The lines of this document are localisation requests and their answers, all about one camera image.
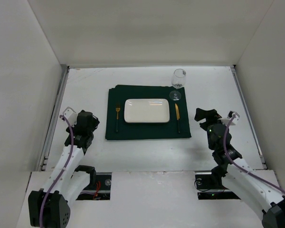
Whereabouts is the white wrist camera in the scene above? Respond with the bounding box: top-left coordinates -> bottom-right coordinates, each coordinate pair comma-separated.
62,106 -> 77,127
221,111 -> 240,126

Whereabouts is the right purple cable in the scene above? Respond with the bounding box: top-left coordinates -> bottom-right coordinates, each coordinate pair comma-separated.
222,113 -> 285,200

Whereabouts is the gold fork black handle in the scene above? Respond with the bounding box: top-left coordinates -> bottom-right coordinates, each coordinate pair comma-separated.
115,102 -> 121,133

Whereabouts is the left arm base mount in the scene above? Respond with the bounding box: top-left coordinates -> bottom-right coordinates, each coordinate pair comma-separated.
76,172 -> 112,201

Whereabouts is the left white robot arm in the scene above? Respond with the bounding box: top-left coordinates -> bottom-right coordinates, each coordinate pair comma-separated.
28,108 -> 100,228

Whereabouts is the white rectangular plate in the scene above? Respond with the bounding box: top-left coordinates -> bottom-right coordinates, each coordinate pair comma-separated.
123,98 -> 170,124

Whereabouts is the dark green cloth placemat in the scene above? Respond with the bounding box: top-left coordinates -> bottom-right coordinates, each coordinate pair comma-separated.
105,85 -> 191,140

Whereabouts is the aluminium table rail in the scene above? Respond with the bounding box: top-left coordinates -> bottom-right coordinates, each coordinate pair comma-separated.
230,65 -> 268,170
37,64 -> 69,171

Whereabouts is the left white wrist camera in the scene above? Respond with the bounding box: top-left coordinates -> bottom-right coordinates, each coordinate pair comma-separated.
62,106 -> 77,127

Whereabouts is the clear wine glass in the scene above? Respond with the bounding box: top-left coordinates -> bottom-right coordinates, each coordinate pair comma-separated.
170,68 -> 187,101

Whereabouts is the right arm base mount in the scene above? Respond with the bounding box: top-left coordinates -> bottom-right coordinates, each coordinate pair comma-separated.
194,171 -> 240,200

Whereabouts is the right aluminium table rail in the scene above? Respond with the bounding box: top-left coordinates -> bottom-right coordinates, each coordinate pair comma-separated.
230,65 -> 268,170

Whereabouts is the left aluminium table rail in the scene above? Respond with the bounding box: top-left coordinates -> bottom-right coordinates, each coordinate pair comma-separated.
37,64 -> 69,171

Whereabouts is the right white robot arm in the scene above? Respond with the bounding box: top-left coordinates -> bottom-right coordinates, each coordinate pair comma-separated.
194,108 -> 285,228

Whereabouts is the gold knife black handle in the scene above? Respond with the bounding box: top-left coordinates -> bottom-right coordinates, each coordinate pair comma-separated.
175,103 -> 181,133

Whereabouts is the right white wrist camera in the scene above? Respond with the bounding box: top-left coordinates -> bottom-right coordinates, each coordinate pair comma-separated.
221,111 -> 240,126

